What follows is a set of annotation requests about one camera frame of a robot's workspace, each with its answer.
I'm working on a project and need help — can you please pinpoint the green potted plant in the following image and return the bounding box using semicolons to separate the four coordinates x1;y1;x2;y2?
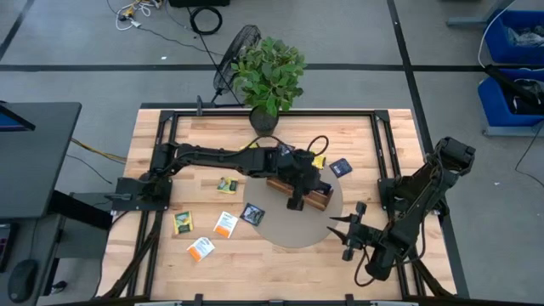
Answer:
229;36;307;138

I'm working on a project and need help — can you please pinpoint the green tea packet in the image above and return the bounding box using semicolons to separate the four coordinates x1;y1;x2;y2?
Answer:
216;176;240;196
172;210;196;235

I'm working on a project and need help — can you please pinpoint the wooden tea box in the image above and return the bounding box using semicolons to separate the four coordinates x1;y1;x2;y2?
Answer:
266;174;334;213

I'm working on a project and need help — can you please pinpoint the black floor cable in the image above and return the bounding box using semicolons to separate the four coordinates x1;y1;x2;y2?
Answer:
513;122;544;188

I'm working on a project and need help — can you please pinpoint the black desk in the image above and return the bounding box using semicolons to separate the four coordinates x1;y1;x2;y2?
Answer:
0;101;82;220

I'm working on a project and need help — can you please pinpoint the round grey mat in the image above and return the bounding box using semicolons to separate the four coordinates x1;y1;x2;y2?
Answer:
242;150;344;249

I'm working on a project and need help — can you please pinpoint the yellow cable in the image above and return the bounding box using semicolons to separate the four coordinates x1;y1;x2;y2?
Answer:
70;137;128;165

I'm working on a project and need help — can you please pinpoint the black floor fan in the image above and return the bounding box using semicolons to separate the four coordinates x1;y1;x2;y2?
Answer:
211;24;263;105

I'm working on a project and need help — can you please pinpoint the blue storage bin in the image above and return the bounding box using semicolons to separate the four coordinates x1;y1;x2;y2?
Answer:
477;67;544;128
484;8;544;65

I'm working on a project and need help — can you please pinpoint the black computer mouse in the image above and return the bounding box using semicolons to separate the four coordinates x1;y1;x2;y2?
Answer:
7;258;39;304

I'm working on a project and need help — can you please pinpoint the black box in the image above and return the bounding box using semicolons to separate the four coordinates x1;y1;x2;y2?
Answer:
168;0;231;9

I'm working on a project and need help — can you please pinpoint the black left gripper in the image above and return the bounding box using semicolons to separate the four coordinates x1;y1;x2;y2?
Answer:
278;149;333;212

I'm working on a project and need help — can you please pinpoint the white cable bundle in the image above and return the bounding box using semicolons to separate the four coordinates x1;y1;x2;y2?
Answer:
114;0;163;31

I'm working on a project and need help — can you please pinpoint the black metal table frame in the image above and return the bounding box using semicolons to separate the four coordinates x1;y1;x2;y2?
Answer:
97;108;456;306

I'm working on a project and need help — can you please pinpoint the black coiled cable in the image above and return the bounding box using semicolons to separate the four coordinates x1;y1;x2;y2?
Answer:
189;5;224;36

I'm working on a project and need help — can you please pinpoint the computer monitor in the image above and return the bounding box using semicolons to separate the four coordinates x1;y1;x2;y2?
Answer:
0;104;37;133

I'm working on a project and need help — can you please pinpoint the white and orange tea packet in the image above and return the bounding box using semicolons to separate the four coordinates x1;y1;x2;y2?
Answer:
186;236;216;264
212;211;240;239

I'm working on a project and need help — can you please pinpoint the grey table base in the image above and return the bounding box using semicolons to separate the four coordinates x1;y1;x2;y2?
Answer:
445;0;518;27

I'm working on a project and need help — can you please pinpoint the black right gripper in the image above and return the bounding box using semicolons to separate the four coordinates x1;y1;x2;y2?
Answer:
326;201;386;261

